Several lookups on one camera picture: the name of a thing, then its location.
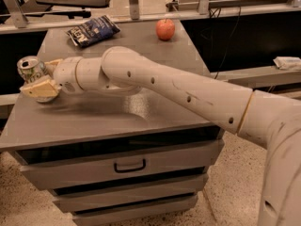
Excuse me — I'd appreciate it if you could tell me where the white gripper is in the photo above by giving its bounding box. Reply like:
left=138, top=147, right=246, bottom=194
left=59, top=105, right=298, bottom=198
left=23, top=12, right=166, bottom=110
left=20, top=56, right=83, bottom=98

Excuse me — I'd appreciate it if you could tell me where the silver green 7up can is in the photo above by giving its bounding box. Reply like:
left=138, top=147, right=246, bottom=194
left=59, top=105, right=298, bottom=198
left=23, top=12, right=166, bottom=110
left=16, top=55, right=55, bottom=104

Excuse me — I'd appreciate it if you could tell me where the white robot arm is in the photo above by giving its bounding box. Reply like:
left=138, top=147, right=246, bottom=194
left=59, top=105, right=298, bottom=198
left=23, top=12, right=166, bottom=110
left=21, top=46, right=301, bottom=226

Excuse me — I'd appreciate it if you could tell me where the blue chip bag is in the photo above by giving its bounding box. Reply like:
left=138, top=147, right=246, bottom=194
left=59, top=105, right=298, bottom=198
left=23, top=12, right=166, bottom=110
left=67, top=15, right=120, bottom=48

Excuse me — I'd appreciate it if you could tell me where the grey top drawer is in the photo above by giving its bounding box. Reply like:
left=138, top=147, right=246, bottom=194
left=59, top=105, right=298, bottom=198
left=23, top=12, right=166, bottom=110
left=21, top=139, right=224, bottom=190

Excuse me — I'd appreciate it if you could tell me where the grey drawer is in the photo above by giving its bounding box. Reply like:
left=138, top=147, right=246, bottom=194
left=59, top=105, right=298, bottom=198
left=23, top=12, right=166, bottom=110
left=21, top=139, right=224, bottom=190
left=72, top=193, right=198, bottom=226
left=53, top=173, right=208, bottom=213

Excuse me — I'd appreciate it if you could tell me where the grey drawer cabinet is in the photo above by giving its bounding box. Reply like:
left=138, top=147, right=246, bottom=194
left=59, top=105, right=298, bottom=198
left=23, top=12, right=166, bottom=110
left=0, top=18, right=236, bottom=226

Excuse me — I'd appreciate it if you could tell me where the red apple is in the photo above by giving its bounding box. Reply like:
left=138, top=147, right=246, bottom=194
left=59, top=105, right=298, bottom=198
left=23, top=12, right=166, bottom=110
left=156, top=19, right=175, bottom=40

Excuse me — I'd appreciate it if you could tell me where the grey bottom drawer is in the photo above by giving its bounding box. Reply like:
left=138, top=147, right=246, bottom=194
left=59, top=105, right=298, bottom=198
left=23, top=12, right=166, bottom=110
left=72, top=193, right=198, bottom=226

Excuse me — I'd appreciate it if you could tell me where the grey middle drawer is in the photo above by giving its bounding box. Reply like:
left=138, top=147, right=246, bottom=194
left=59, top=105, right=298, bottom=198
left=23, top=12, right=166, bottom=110
left=53, top=173, right=208, bottom=213

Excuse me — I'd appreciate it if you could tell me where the white crumpled cloth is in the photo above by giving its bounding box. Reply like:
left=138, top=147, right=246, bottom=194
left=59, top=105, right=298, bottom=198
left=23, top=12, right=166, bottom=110
left=274, top=56, right=301, bottom=71

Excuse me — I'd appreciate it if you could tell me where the black drawer handle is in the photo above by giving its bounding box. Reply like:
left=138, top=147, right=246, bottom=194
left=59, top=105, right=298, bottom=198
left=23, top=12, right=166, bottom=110
left=114, top=159, right=147, bottom=174

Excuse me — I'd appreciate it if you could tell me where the black hanging cable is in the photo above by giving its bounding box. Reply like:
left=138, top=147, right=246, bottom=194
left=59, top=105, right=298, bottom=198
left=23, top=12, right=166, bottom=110
left=208, top=6, right=243, bottom=80

